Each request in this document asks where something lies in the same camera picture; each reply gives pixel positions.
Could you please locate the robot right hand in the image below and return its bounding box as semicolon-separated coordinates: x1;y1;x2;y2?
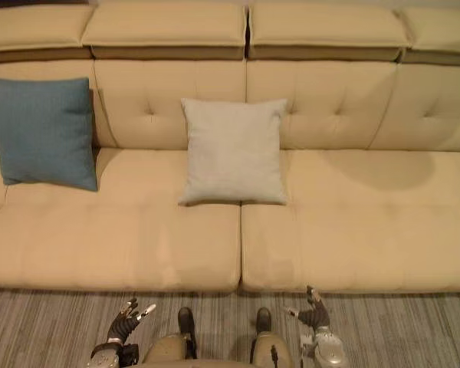
284;284;332;330

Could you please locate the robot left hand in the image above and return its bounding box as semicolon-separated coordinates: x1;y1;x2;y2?
107;296;157;343

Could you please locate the robot left silver leg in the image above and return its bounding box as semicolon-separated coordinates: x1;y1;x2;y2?
140;307;197;368

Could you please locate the robot silver leg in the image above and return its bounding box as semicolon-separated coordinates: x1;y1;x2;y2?
250;307;294;368
140;307;197;368

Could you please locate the robot right silver leg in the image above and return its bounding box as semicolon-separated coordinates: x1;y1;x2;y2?
250;307;294;368

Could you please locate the grey striped carpet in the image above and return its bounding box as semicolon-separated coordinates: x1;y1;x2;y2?
0;285;460;368

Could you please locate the beige leather sofa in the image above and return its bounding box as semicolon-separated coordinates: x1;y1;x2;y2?
0;0;460;294

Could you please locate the light grey square cushion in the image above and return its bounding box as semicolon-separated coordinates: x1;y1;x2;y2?
177;97;289;207

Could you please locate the blue square cushion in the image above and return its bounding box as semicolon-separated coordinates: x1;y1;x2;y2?
0;77;99;192

